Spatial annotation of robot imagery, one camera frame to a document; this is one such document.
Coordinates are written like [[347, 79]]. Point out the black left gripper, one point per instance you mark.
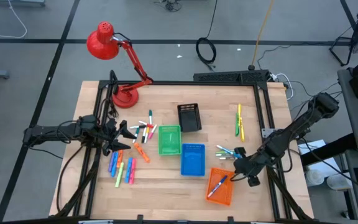
[[110, 132]]

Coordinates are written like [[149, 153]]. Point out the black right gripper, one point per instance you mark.
[[247, 165]]

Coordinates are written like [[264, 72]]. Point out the teal-capped white marker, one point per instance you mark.
[[135, 136]]

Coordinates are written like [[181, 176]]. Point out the white pen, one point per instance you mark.
[[227, 158]]

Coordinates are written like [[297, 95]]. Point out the blue pen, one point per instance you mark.
[[217, 186], [225, 149]]

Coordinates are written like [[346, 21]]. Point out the green pen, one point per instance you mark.
[[223, 155], [222, 152]]

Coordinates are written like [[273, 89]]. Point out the orange highlighter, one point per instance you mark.
[[142, 152], [120, 158]]

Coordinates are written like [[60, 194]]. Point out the black-capped white marker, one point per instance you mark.
[[143, 135]]

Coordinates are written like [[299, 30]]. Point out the purple highlighter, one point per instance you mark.
[[111, 161]]

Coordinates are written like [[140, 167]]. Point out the yellow-capped white marker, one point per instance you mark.
[[147, 134]]

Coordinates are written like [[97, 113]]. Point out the red-capped white marker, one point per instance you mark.
[[145, 124]]

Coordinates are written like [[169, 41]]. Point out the slim green highlighter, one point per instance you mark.
[[237, 124]]

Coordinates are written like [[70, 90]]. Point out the pink-capped white marker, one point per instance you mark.
[[152, 131]]

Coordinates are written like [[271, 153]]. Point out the pink highlighter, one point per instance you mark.
[[132, 171]]

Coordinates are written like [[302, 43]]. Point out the green-capped white marker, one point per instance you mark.
[[150, 117]]

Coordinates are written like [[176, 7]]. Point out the orange plastic basket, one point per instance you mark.
[[225, 193]]

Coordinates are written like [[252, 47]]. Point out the green plastic basket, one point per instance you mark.
[[169, 140]]

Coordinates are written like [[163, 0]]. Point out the blue plastic basket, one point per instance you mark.
[[193, 160]]

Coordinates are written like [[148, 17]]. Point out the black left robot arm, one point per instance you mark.
[[48, 130]]

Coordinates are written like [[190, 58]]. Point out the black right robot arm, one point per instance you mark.
[[291, 133]]

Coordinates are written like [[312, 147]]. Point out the silver mounting plate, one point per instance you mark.
[[266, 133]]

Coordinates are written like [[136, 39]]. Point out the black plastic basket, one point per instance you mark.
[[190, 119]]

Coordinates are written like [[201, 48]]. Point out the white paper sheet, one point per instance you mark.
[[314, 146]]

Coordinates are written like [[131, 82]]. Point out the white round lid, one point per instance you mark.
[[337, 183], [314, 177]]

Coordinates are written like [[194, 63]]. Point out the black perforated box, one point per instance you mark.
[[228, 76]]

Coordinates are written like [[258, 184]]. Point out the red desk lamp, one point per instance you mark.
[[102, 45]]

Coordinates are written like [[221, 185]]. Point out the grey metal base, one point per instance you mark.
[[17, 2]]

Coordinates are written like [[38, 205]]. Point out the black aluminium table frame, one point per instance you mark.
[[163, 83]]

